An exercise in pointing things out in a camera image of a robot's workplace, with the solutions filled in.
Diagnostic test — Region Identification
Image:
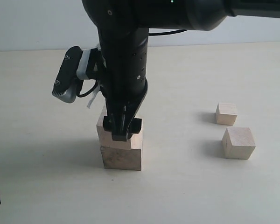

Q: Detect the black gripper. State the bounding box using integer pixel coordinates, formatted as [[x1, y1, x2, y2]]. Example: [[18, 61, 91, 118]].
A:
[[98, 28, 149, 141]]

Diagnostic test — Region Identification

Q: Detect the medium-large wooden cube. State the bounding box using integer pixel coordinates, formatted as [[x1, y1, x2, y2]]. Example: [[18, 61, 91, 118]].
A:
[[96, 105, 132, 150]]

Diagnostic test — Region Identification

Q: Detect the small wooden cube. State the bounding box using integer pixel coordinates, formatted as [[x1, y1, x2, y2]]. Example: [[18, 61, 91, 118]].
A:
[[215, 103, 238, 126]]

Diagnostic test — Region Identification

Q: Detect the medium wooden cube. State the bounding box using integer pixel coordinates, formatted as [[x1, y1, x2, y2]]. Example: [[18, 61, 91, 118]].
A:
[[222, 126, 256, 160]]

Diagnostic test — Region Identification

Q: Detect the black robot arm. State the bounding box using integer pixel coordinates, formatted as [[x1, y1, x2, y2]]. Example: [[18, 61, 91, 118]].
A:
[[83, 0, 280, 141]]

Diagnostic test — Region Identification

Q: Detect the black camera cable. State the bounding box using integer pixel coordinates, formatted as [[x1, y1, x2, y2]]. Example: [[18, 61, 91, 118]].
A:
[[77, 79, 102, 98]]

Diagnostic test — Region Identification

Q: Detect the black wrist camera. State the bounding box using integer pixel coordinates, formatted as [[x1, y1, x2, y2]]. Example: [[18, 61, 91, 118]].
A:
[[51, 46, 103, 104]]

